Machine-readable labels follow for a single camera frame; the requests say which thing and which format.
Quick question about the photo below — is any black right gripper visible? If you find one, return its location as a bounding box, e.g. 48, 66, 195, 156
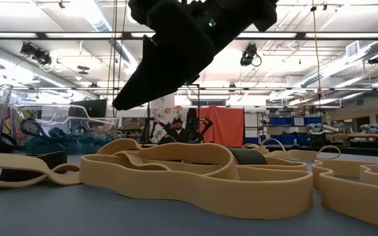
112, 0, 255, 111

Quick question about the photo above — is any teal rubber band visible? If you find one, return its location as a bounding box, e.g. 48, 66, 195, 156
24, 127, 111, 155
20, 117, 51, 140
70, 125, 91, 138

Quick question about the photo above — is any black rubber band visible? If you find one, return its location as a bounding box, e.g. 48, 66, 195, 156
0, 130, 16, 153
230, 147, 268, 166
0, 149, 69, 183

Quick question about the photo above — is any floral cloth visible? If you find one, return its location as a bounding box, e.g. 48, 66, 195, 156
150, 106, 190, 130

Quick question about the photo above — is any person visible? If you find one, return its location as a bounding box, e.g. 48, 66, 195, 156
157, 116, 190, 144

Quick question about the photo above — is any black monitor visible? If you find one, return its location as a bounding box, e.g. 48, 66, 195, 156
69, 99, 108, 118

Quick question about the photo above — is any orange fabric panel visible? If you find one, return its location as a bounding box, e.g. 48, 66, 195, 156
197, 106, 245, 148

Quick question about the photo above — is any black ceiling-mounted device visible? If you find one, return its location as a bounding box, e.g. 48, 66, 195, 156
20, 41, 53, 66

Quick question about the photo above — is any shelf with blue bins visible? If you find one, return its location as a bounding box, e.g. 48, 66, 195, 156
257, 113, 324, 146

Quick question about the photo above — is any wooden workbench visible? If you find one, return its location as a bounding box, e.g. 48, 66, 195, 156
325, 132, 378, 139

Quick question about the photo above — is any black overhead frame beam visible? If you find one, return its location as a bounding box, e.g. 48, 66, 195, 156
0, 31, 378, 41

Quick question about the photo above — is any black ceiling camera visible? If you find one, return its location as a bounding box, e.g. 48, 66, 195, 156
240, 42, 263, 68

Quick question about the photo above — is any thin black frame beam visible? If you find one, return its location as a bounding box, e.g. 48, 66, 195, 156
13, 85, 378, 92

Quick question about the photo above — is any yellow hanging cord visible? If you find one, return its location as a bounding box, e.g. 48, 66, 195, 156
310, 0, 324, 111

